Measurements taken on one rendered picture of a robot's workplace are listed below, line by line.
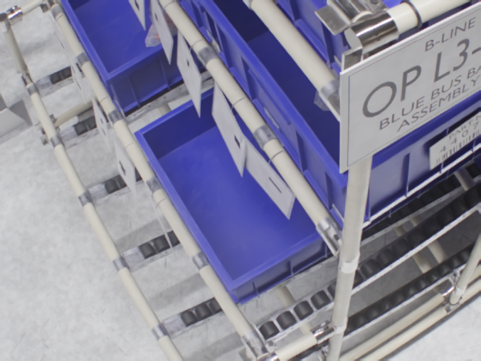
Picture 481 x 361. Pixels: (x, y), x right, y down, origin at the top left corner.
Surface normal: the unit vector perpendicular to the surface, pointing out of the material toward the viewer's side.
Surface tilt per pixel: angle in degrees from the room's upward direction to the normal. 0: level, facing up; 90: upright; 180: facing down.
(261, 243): 3
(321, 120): 4
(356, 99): 90
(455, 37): 90
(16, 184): 0
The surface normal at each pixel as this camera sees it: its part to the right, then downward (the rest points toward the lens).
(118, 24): -0.09, -0.41
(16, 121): 0.48, 0.78
